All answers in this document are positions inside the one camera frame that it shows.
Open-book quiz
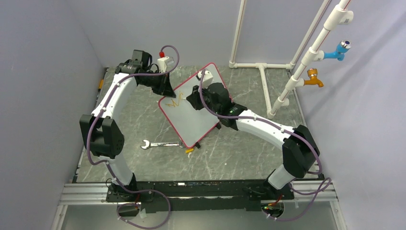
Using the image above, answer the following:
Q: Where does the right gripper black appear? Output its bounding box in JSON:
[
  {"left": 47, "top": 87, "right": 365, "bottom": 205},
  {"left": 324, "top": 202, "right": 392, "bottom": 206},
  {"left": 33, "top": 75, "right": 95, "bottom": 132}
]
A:
[{"left": 187, "top": 82, "right": 221, "bottom": 115}]

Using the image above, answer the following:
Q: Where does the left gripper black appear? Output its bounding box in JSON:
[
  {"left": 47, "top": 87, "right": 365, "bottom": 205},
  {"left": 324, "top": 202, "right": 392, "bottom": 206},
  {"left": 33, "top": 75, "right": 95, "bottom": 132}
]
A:
[{"left": 140, "top": 69, "right": 176, "bottom": 98}]

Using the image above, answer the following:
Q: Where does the whiteboard with red rim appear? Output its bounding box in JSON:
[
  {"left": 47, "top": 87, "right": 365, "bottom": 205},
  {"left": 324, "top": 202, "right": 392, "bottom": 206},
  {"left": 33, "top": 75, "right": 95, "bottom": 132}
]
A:
[{"left": 158, "top": 70, "right": 219, "bottom": 148}]

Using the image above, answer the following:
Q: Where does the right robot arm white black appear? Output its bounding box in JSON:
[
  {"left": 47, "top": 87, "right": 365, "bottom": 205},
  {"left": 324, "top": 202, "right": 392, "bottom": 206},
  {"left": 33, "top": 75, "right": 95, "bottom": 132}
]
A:
[{"left": 186, "top": 83, "right": 320, "bottom": 199}]

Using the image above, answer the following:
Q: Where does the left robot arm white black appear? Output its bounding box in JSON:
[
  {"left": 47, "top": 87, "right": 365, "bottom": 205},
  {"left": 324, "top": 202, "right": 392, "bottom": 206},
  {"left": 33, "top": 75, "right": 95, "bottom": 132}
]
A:
[{"left": 79, "top": 49, "right": 180, "bottom": 201}]

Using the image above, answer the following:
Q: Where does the silver combination wrench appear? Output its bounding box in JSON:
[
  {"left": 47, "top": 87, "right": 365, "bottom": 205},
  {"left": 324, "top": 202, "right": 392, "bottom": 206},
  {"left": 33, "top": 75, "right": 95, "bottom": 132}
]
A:
[{"left": 140, "top": 139, "right": 185, "bottom": 150}]

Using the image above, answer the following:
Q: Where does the orange tap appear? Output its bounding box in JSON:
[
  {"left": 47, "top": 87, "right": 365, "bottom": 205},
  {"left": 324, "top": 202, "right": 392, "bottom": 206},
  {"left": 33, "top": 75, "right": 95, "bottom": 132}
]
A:
[{"left": 304, "top": 68, "right": 324, "bottom": 88}]

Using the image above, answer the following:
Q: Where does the blue tap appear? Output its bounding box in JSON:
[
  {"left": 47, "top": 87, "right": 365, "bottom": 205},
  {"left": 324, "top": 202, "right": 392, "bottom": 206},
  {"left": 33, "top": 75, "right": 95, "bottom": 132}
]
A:
[{"left": 323, "top": 40, "right": 351, "bottom": 61}]

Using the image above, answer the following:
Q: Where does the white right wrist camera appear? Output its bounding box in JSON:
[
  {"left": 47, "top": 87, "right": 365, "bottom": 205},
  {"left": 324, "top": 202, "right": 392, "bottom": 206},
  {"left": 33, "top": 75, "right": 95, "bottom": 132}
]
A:
[{"left": 197, "top": 70, "right": 213, "bottom": 88}]

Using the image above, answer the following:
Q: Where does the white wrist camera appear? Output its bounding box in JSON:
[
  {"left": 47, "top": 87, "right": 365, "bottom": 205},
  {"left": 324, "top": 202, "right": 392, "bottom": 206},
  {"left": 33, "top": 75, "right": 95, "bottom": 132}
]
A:
[
  {"left": 197, "top": 70, "right": 213, "bottom": 88},
  {"left": 157, "top": 51, "right": 175, "bottom": 72}
]

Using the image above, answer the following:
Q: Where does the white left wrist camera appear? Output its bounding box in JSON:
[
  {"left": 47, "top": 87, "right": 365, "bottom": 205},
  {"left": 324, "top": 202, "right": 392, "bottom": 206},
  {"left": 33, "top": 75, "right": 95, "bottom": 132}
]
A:
[{"left": 157, "top": 51, "right": 175, "bottom": 72}]

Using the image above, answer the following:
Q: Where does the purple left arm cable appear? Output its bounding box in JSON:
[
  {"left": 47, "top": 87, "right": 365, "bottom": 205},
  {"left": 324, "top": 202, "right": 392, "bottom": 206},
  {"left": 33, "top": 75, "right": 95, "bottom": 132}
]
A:
[{"left": 85, "top": 45, "right": 180, "bottom": 230}]

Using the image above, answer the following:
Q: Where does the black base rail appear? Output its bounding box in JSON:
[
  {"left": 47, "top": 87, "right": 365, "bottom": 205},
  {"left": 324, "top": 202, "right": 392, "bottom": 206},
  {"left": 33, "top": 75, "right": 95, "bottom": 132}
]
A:
[{"left": 106, "top": 179, "right": 294, "bottom": 213}]

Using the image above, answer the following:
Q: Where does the white pvc pipe frame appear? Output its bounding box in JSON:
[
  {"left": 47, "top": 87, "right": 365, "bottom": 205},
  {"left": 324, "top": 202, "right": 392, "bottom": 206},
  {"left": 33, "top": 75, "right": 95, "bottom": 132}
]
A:
[{"left": 228, "top": 0, "right": 354, "bottom": 119}]

